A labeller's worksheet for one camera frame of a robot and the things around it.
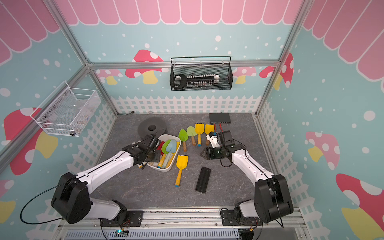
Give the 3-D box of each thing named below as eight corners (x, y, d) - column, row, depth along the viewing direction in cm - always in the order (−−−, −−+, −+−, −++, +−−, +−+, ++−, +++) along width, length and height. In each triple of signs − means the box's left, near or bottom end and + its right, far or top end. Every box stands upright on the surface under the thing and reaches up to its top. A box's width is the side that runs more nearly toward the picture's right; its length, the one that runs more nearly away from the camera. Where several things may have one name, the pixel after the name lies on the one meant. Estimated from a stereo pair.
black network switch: (209, 124, 117) (210, 121, 115) (209, 115, 123) (209, 112, 121) (230, 124, 117) (231, 121, 115) (228, 115, 123) (229, 112, 121)
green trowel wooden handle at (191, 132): (192, 146, 104) (192, 144, 102) (185, 128, 113) (185, 127, 112) (200, 143, 105) (200, 142, 103) (193, 126, 115) (193, 125, 113)
